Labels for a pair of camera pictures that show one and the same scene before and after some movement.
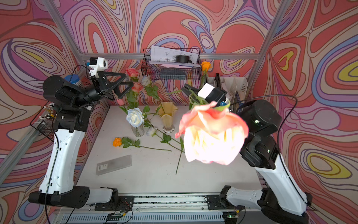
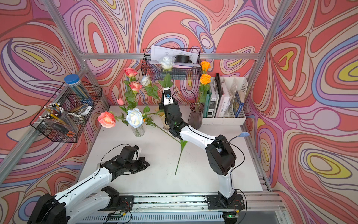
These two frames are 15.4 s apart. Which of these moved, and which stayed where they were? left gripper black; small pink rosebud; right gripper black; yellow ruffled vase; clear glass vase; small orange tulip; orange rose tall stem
Moved: right gripper black; left gripper black
Stayed: small orange tulip; yellow ruffled vase; clear glass vase; orange rose tall stem; small pink rosebud
